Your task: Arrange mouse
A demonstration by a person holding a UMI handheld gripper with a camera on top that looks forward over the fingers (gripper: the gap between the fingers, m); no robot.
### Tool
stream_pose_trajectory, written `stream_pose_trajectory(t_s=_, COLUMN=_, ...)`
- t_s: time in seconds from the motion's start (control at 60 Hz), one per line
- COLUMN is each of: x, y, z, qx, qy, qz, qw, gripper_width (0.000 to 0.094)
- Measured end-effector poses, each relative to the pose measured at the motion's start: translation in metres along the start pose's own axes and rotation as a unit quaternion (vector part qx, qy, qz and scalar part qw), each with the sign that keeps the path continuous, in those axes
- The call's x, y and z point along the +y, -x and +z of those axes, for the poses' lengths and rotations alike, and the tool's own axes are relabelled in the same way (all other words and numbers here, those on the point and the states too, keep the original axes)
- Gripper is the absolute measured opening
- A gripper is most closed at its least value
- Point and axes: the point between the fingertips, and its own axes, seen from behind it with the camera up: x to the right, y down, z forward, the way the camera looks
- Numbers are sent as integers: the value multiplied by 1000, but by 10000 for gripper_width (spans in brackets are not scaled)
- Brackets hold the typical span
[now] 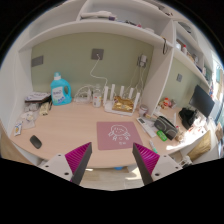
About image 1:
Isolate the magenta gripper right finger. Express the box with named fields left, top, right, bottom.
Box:
left=132, top=143, right=160, bottom=185

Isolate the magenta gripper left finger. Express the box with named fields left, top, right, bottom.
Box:
left=65, top=142, right=92, bottom=185

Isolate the pink mouse pad with drawing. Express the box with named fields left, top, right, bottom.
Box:
left=97, top=122, right=142, bottom=150

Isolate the black computer mouse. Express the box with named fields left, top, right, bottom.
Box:
left=30, top=135, right=42, bottom=149

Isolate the black computer monitor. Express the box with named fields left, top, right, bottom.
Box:
left=189, top=85, right=215, bottom=118

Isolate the green marker pen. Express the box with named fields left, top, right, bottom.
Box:
left=149, top=140, right=158, bottom=153

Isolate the white remote control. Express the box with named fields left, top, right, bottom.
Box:
left=137, top=117, right=156, bottom=138

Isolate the dark grey pencil case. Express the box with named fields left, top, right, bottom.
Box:
left=154, top=116, right=178, bottom=140

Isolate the white wifi router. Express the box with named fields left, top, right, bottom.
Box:
left=103, top=85, right=140, bottom=116

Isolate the black bag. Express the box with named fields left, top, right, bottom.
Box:
left=179, top=108, right=197, bottom=129

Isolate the gold foil bag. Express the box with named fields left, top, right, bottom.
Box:
left=112, top=96, right=134, bottom=112

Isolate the yellow snack packet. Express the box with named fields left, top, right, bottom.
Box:
left=39, top=102, right=50, bottom=116

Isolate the small packet on desk edge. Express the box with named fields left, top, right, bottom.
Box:
left=14, top=120, right=23, bottom=136

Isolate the clear plastic bottle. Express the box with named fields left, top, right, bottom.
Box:
left=93, top=84, right=102, bottom=108

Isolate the blue detergent bottle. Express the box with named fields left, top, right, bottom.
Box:
left=50, top=72, right=72, bottom=106

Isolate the stack of papers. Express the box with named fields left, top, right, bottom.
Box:
left=25, top=92, right=50, bottom=102

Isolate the white power adapter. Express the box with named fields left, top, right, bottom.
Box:
left=138, top=55, right=147, bottom=68

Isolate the white shelf unit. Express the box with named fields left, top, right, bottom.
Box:
left=1, top=0, right=212, bottom=131

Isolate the bundle of white cables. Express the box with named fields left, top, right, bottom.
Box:
left=73, top=84, right=94, bottom=104

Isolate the white cable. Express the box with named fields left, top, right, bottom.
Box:
left=89, top=55, right=109, bottom=91

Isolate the grey wall plate left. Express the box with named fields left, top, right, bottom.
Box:
left=31, top=56, right=44, bottom=67

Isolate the grey wall socket plate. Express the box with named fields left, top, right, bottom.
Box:
left=91, top=48, right=104, bottom=60

